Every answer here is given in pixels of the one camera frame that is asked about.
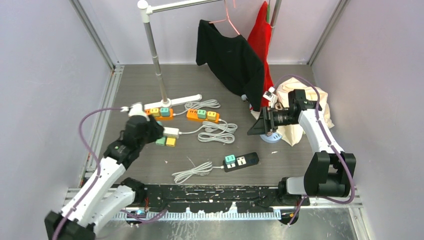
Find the black power strip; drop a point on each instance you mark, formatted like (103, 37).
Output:
(242, 161)

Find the black shirt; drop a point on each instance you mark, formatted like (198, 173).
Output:
(233, 61)

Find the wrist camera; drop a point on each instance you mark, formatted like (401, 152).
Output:
(270, 96)
(136, 109)

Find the red garment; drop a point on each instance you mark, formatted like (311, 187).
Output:
(259, 39)

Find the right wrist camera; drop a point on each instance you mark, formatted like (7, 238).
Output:
(270, 96)

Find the orange power strip right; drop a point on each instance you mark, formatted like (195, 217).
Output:
(191, 115)

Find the orange power strip left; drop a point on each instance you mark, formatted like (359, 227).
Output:
(162, 118)

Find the yellow charger on white strip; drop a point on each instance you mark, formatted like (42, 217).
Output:
(170, 141)

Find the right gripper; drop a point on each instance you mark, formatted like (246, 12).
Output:
(265, 124)

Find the round blue socket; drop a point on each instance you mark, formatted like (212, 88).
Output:
(271, 139)

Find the yellow charger left strip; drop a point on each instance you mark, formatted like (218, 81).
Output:
(155, 112)

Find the silver clothes rack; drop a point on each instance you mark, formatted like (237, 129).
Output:
(146, 10)

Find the green charger on orange strip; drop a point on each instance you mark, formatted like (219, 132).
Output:
(201, 114)

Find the teal charger left strip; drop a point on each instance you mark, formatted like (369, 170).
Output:
(165, 112)

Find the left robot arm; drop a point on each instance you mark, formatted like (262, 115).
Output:
(83, 217)

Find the pink hanger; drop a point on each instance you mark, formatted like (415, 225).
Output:
(226, 19)

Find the white power strip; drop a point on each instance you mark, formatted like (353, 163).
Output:
(171, 132)

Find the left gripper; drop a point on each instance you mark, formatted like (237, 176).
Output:
(156, 129)

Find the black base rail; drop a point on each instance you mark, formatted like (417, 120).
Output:
(216, 198)

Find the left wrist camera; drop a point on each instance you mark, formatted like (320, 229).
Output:
(136, 109)

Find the green charger on white strip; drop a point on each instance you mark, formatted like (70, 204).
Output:
(161, 141)

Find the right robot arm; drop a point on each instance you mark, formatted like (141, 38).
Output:
(330, 172)

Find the yellow charger on orange strip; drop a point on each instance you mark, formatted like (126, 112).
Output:
(211, 116)

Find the cream cloth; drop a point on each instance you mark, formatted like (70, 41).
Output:
(314, 119)

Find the orange power strip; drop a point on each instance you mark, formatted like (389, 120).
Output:
(162, 118)
(191, 115)

